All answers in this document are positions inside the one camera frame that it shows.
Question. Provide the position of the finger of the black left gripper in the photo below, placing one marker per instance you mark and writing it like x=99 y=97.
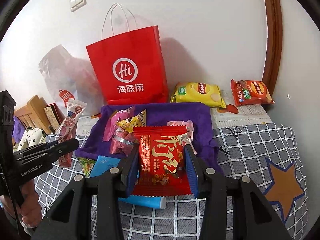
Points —
x=49 y=151

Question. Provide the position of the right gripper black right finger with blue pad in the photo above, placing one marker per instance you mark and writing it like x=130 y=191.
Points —
x=253 y=216

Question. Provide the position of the pink red stick snack packet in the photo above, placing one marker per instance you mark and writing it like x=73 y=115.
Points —
x=67 y=129

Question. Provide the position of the red gold-lettered snack packet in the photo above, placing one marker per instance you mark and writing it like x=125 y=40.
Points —
x=161 y=161

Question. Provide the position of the white strawberry jelly snack bag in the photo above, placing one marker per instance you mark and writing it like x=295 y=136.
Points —
x=188 y=138

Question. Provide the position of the yellow black-lettered snack bag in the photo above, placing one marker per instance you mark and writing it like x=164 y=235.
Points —
x=136 y=121

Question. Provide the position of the person's hand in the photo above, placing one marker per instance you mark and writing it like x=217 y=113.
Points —
x=30 y=210

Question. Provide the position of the purple plush toy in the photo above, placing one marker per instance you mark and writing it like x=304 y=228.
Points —
x=18 y=130

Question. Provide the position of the patterned small box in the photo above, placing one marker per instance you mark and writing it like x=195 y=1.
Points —
x=54 y=116

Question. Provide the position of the wooden chair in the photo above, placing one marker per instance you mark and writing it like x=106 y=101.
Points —
x=33 y=115

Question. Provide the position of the green snack packet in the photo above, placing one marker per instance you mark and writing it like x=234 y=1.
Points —
x=86 y=165

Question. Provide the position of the blue tissue pack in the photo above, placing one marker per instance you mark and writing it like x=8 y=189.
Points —
x=105 y=163

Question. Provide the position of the purple towel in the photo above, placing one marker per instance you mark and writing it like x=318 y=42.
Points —
x=158 y=114

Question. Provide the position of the grey checkered bed sheet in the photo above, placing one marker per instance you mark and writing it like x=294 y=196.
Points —
x=261 y=151

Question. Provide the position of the magenta snack bag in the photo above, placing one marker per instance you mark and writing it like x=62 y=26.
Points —
x=121 y=140

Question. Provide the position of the white Miniso plastic bag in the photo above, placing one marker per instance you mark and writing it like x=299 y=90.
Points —
x=67 y=77

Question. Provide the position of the orange potato chips bag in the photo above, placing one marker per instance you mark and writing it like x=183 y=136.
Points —
x=249 y=92

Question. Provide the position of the red paper shopping bag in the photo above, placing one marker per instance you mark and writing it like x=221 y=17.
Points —
x=130 y=67

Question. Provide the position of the yellow potato chips bag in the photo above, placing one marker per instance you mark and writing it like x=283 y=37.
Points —
x=207 y=94

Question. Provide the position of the brown wooden door frame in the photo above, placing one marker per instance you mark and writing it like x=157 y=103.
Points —
x=274 y=43

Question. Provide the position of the white wall switch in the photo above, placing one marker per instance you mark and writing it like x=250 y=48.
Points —
x=76 y=4

